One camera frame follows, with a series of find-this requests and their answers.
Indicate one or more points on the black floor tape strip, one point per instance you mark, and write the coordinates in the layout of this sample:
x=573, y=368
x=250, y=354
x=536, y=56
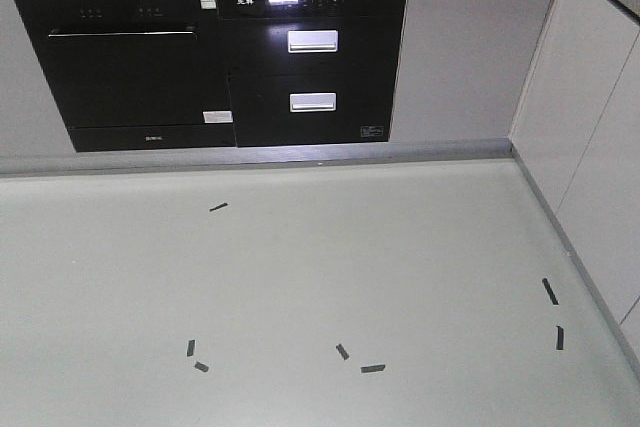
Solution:
x=201, y=367
x=191, y=347
x=549, y=291
x=368, y=369
x=342, y=351
x=218, y=207
x=559, y=345

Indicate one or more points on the black disinfection cabinet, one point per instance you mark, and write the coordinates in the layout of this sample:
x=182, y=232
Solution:
x=262, y=73

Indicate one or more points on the white cabinet door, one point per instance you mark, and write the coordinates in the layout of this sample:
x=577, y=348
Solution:
x=462, y=67

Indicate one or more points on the white side cabinet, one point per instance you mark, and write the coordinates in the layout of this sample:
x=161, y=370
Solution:
x=577, y=134

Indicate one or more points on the silver lower drawer handle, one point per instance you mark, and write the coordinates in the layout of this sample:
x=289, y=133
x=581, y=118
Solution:
x=312, y=102

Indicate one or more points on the silver drawer handle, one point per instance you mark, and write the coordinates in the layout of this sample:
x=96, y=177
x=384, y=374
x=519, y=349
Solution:
x=312, y=41
x=312, y=102

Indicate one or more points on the silver upper drawer handle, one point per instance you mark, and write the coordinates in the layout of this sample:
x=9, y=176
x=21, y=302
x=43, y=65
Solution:
x=312, y=41

